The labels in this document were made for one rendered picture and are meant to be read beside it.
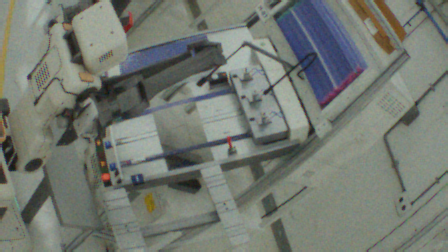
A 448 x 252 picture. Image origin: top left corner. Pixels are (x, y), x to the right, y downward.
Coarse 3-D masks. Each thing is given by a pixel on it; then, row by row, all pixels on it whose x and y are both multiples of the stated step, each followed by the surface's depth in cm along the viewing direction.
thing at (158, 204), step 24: (168, 120) 295; (192, 120) 310; (168, 144) 283; (192, 144) 297; (96, 168) 300; (168, 168) 271; (240, 168) 314; (96, 192) 296; (144, 192) 264; (168, 192) 260; (144, 216) 260; (168, 216) 253; (216, 240) 287
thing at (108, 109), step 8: (112, 96) 162; (96, 104) 158; (104, 104) 159; (112, 104) 161; (104, 112) 158; (112, 112) 160; (120, 112) 162; (104, 120) 158; (104, 128) 157; (104, 136) 162
